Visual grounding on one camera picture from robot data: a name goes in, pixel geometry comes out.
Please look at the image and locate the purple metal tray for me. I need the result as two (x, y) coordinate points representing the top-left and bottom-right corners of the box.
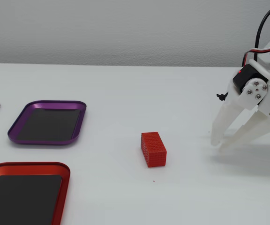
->
(7, 100), (87, 146)

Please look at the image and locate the red perforated block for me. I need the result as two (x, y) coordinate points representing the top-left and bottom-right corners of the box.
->
(140, 131), (168, 168)

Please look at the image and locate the white fixed gripper finger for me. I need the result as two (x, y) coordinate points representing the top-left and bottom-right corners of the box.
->
(211, 92), (243, 147)

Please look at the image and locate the red white black servo wire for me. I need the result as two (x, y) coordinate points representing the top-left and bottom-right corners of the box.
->
(242, 38), (270, 70)

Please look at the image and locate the white moving gripper finger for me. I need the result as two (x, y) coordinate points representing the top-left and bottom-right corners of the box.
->
(219, 79), (270, 153)

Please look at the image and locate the red metal tray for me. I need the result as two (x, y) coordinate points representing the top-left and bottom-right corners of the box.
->
(0, 161), (71, 225)

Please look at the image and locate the black zip tie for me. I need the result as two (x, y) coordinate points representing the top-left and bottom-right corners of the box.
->
(216, 92), (229, 102)

